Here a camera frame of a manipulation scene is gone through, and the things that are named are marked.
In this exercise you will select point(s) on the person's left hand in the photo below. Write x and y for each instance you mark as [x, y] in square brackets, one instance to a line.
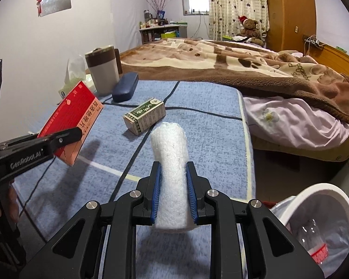
[9, 203]

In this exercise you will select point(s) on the tissue pack in plastic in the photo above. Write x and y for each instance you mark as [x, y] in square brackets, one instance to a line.
[76, 71]

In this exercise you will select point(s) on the white brown travel mug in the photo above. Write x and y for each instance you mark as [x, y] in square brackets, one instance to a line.
[105, 68]

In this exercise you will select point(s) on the orange wooden headboard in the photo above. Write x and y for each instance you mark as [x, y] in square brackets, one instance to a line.
[293, 27]

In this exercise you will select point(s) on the red orange medicine box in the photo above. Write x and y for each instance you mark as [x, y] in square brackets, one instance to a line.
[79, 109]

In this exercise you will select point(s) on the green white medicine box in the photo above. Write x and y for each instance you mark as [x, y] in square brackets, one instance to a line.
[144, 116]

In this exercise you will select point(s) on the patterned cream curtain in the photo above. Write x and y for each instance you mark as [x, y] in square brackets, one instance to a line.
[225, 15]

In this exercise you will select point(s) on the dark blue glasses case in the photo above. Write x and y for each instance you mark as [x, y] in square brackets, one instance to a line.
[125, 88]

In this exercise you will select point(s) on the clear bottle red label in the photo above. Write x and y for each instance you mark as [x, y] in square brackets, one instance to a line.
[310, 238]

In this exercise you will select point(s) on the cluttered desk shelf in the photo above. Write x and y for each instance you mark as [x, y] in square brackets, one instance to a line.
[158, 28]

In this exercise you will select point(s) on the pink bed sheet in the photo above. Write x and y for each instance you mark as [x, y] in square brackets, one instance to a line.
[294, 123]

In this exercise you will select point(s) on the dried branch bouquet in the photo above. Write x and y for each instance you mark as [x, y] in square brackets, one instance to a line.
[158, 7]

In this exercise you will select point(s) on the small window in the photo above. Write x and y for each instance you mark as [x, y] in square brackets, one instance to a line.
[195, 7]

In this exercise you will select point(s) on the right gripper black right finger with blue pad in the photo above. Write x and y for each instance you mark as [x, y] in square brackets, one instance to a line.
[246, 238]

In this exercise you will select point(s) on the blue patterned bed mat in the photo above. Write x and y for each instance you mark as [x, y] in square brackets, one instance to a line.
[113, 159]

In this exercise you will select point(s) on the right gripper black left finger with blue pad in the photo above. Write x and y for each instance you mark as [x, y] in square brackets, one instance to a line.
[100, 239]

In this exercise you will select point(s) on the brown cream fleece blanket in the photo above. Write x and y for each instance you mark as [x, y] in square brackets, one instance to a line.
[251, 70]

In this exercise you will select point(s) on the white trash bin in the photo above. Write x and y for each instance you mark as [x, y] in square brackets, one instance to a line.
[329, 206]

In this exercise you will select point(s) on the brown teddy bear santa hat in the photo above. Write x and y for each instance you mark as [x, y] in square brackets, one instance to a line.
[250, 30]

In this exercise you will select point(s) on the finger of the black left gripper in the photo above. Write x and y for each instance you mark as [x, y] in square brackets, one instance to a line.
[44, 148]

